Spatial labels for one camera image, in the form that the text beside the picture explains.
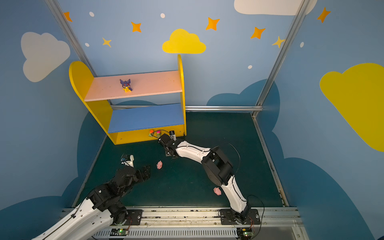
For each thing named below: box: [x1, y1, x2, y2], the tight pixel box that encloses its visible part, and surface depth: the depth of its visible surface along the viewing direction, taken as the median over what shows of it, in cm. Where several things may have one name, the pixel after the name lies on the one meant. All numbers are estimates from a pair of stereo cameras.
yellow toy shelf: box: [69, 54, 187, 145], surface depth 88 cm
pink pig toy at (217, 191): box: [213, 187, 222, 196], surface depth 84 cm
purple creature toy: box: [119, 79, 133, 93], surface depth 73 cm
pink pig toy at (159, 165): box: [156, 160, 163, 170], surface depth 93 cm
